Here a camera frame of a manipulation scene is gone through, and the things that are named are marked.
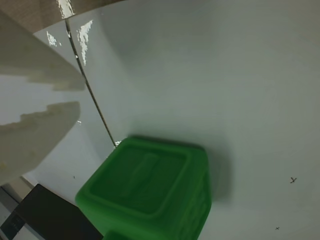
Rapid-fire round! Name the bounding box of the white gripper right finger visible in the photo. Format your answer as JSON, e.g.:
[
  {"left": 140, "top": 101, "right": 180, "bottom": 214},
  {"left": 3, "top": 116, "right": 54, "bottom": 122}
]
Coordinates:
[{"left": 0, "top": 101, "right": 81, "bottom": 186}]

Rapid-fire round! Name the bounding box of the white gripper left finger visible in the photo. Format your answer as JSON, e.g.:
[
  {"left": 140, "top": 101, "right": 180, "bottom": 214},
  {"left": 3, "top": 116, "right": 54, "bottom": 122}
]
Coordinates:
[{"left": 0, "top": 9, "right": 85, "bottom": 92}]

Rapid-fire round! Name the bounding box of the green cube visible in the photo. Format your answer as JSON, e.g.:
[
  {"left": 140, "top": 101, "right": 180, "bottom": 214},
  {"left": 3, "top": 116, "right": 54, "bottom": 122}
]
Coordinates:
[{"left": 74, "top": 134, "right": 213, "bottom": 240}]

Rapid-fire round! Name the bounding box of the dark brown open box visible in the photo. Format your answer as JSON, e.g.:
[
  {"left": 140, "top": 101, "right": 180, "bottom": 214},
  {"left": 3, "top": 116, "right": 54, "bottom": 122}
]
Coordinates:
[{"left": 0, "top": 183, "right": 105, "bottom": 240}]

